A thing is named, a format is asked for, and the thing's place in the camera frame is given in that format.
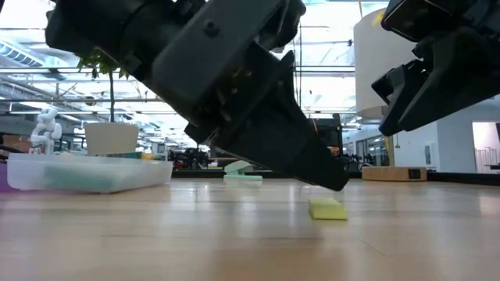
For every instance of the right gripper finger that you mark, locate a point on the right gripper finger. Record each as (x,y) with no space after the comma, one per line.
(437,105)

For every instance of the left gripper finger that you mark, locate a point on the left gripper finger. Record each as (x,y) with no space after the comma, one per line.
(218,150)
(281,136)

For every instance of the yellow eraser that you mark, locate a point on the yellow eraser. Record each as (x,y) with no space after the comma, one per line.
(327,208)

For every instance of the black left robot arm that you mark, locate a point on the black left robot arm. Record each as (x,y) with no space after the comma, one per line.
(117,27)

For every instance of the mint green stapler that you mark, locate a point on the mint green stapler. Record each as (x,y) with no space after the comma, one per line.
(242,177)

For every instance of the black monitor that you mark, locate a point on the black monitor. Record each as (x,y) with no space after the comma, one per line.
(331,136)

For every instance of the clear plastic pencil box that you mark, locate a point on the clear plastic pencil box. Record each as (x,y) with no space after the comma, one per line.
(148,175)

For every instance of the white lamp with wooden base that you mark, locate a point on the white lamp with wooden base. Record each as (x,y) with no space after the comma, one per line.
(371,70)

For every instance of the yellow tape tag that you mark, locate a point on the yellow tape tag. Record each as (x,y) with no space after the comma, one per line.
(379,18)

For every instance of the green plant in white pot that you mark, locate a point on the green plant in white pot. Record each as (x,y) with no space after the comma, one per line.
(111,140)

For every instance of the white robot figure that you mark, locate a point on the white robot figure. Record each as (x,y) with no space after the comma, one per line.
(46,130)

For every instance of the brown cardboard box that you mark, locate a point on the brown cardboard box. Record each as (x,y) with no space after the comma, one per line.
(15,143)

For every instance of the purple and clear tray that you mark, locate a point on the purple and clear tray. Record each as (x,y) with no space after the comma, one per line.
(3,177)

